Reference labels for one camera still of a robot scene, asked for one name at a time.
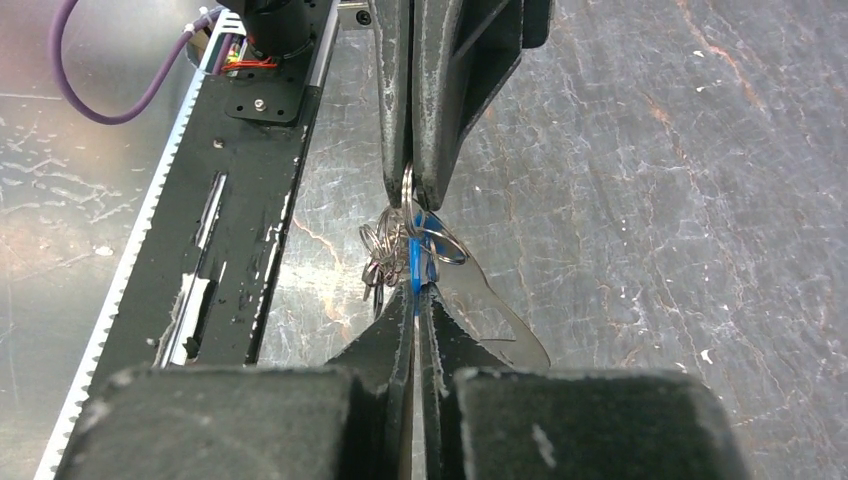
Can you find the white toothed cable duct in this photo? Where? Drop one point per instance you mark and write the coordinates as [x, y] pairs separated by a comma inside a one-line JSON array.
[[78, 391]]

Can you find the blue key tag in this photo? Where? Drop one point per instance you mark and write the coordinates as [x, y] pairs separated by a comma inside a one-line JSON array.
[[423, 265]]

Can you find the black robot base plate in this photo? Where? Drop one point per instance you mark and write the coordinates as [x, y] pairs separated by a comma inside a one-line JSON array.
[[201, 287]]

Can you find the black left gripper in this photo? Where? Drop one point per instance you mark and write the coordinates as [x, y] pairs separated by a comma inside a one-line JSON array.
[[463, 53]]

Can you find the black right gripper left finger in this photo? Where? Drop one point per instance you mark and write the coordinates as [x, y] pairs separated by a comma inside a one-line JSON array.
[[349, 418]]

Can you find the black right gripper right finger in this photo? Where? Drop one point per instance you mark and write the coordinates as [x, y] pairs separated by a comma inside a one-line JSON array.
[[486, 420]]

